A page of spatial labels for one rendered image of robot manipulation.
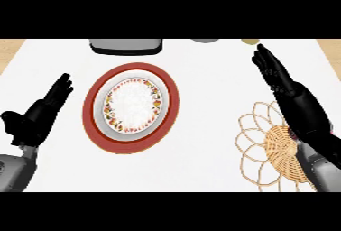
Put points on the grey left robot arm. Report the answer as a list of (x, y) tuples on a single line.
[(14, 171)]

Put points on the grey and black appliance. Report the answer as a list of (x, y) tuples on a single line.
[(125, 46)]

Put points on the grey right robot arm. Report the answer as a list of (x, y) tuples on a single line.
[(323, 173)]

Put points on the olive green round object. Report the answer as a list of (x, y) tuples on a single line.
[(249, 41)]

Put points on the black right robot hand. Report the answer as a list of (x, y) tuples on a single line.
[(301, 105)]

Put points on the grey round object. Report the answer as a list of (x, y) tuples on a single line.
[(203, 40)]

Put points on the red rimmed floral plate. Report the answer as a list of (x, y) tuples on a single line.
[(131, 107)]

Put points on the woven wicker flower placemat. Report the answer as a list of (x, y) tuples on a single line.
[(277, 152)]

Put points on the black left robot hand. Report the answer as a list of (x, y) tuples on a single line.
[(37, 118)]

